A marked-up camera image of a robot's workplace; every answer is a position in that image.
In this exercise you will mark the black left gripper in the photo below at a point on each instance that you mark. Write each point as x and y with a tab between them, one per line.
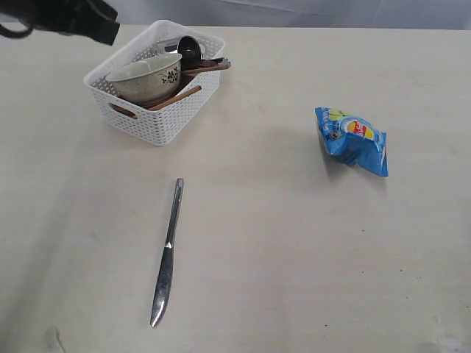
96	18

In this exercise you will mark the floral ceramic bowl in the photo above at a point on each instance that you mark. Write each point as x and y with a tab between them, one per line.
150	79

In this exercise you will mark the stainless steel table knife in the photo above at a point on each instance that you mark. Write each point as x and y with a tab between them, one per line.
165	273

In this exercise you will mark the blue snack chip bag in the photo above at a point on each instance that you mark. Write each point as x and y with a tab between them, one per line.
351	140

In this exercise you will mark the shiny metal cup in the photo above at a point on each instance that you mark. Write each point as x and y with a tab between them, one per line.
189	49

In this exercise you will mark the brown wooden plate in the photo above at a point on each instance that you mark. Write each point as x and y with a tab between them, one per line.
185	81

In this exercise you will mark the brown wooden chopstick front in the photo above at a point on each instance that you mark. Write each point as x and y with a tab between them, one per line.
176	98

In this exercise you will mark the brown wooden chopstick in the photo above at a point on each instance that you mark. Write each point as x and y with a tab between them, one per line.
219	64
176	98

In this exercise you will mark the white woven plastic basket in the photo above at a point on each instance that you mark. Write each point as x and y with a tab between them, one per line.
159	127

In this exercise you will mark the brown wooden chopstick rear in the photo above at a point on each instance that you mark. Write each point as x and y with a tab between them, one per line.
219	64

